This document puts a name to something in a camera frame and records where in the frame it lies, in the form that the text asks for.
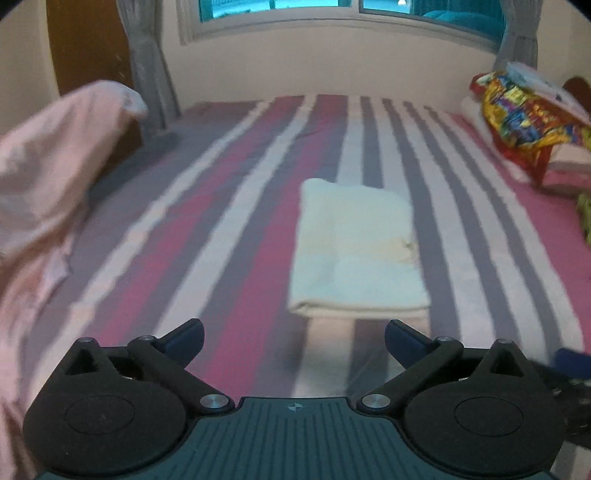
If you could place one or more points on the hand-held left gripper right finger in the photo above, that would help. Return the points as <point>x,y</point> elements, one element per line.
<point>405,341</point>

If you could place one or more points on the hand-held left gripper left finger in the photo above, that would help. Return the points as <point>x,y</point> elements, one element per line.
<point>185,340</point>

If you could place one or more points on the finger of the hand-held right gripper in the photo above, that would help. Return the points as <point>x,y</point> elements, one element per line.
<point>572,359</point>

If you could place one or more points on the white knit sweater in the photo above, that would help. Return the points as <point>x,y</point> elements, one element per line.
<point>355,240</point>

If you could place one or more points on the pink grey striped bedsheet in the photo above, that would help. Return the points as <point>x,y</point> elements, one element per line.
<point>207,230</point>

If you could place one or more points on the green garment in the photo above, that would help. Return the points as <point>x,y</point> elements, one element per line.
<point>585,217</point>

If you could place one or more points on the pale pink cloth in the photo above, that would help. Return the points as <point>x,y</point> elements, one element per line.
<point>41,175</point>

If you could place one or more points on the colourful printed cloth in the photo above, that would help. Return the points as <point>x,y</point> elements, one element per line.
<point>517,115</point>

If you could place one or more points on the wooden headboard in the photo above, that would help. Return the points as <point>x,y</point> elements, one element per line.
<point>579,87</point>

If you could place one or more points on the folded white blue cloth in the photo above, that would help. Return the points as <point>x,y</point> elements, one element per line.
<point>545,87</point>

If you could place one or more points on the grey curtain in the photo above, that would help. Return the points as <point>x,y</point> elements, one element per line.
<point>150,69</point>
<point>517,32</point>

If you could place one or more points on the wooden wardrobe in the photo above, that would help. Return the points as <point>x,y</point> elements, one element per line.
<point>87,50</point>

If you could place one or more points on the window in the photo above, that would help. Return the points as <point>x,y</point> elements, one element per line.
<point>323,14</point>

